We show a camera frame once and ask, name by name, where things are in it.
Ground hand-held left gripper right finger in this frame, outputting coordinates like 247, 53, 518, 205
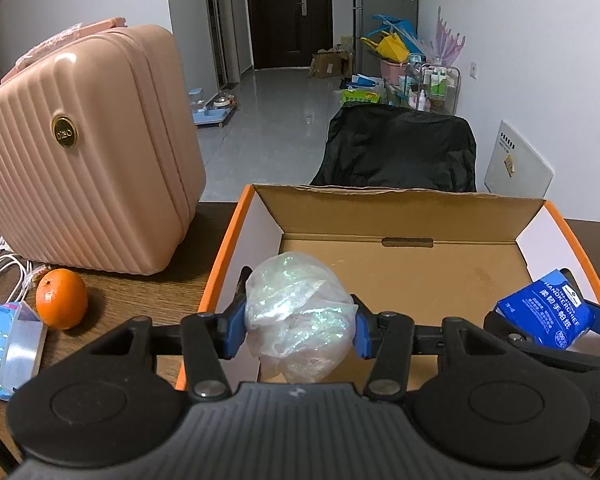
351, 294, 515, 404

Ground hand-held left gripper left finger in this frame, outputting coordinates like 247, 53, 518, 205
85, 266, 252, 402

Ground small blue tissue packet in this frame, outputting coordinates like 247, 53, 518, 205
495, 268, 597, 354

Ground clear iridescent plastic bag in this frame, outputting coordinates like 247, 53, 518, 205
243, 251, 359, 386

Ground orange cardboard box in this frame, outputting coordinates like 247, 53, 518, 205
175, 183, 600, 391

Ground blue soft tissue pack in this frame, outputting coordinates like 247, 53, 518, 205
0, 301, 48, 401

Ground orange fruit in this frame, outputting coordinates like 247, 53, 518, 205
35, 268, 89, 331

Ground white flat panel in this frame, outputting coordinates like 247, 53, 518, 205
484, 120, 554, 198

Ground blue pet feeder tray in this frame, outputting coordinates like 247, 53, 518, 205
189, 87, 238, 126

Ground pink ribbed suitcase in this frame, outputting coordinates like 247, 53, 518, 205
0, 17, 207, 276

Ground green packet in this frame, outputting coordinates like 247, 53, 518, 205
341, 87, 383, 107

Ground pink bucket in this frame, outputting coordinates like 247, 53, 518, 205
378, 56, 423, 86

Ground brown cardboard box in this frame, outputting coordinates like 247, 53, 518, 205
308, 49, 353, 79

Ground yellow bag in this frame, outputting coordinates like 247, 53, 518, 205
362, 32, 411, 61

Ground purple wing decoration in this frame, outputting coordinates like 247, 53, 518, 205
430, 5, 467, 68

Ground blue folding rack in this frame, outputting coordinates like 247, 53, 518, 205
371, 14, 426, 56

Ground dark wooden door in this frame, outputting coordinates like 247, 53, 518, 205
245, 0, 333, 70

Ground white cables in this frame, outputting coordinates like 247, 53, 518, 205
0, 254, 35, 306

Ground white wire trolley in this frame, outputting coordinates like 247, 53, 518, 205
397, 62, 461, 116

